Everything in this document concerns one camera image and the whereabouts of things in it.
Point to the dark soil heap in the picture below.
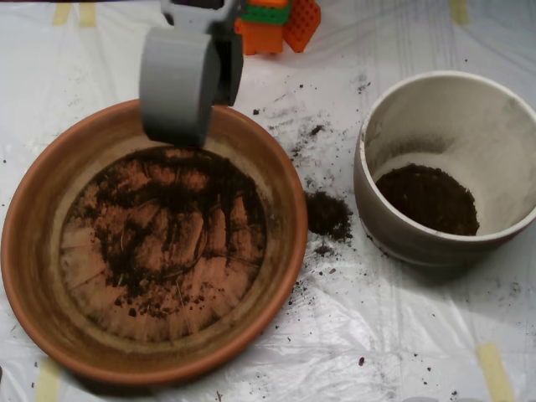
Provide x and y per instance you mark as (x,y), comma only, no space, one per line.
(176,197)

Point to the orange green robot base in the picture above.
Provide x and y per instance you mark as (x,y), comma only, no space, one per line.
(268,37)

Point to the spilled soil pile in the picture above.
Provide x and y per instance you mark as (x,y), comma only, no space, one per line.
(328,215)

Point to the terracotta clay bowl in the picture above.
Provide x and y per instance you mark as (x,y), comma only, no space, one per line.
(33,293)

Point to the white ceramic pot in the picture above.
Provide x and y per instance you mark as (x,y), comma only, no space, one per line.
(419,247)

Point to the beige masking tape strip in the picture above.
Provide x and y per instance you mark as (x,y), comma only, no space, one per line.
(48,383)
(459,11)
(88,16)
(61,14)
(496,372)

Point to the clear plastic cover sheet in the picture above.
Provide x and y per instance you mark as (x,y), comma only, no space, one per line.
(377,314)

